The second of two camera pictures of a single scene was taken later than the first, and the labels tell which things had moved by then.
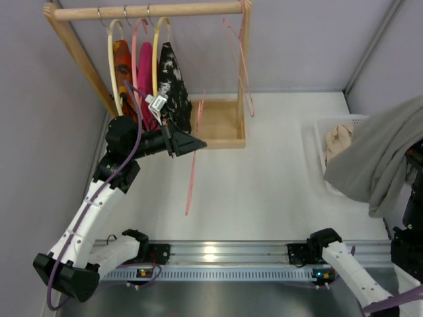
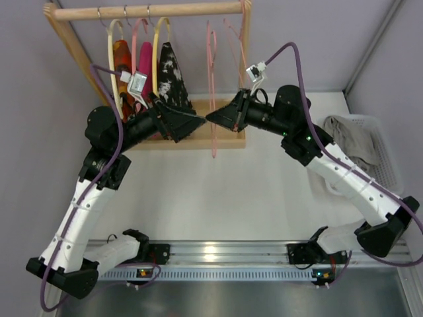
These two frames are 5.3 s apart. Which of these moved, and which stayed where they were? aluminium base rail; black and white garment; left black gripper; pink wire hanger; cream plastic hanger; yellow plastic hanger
Moved: pink wire hanger; left black gripper
Stayed: aluminium base rail; yellow plastic hanger; cream plastic hanger; black and white garment
